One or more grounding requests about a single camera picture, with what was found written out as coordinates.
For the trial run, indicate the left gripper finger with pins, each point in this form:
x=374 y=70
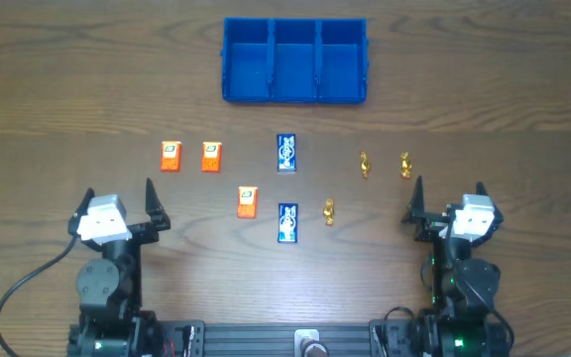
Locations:
x=81 y=208
x=157 y=210

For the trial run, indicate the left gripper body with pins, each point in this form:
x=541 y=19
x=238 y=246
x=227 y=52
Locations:
x=143 y=233

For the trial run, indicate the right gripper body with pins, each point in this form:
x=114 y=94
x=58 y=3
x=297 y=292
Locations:
x=431 y=227

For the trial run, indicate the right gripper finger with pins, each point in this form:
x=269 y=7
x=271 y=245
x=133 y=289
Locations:
x=417 y=205
x=496 y=210

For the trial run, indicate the gold candy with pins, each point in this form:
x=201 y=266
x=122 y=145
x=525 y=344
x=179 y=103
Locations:
x=365 y=165
x=405 y=165
x=328 y=212

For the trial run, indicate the orange candy box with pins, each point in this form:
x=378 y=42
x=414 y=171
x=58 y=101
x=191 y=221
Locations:
x=247 y=203
x=211 y=157
x=171 y=157

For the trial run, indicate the blue candy pack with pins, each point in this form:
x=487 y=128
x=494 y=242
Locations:
x=288 y=223
x=286 y=153

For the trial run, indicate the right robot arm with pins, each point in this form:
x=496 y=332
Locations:
x=479 y=277

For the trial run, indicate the blue tray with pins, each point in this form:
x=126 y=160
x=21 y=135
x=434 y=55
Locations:
x=293 y=69

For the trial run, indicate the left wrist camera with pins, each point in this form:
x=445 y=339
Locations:
x=104 y=218

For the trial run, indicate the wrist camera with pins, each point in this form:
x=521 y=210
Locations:
x=104 y=218
x=471 y=218

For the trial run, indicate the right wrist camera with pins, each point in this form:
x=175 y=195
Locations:
x=471 y=218

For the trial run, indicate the mounting rail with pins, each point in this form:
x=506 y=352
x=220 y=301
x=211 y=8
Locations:
x=256 y=339

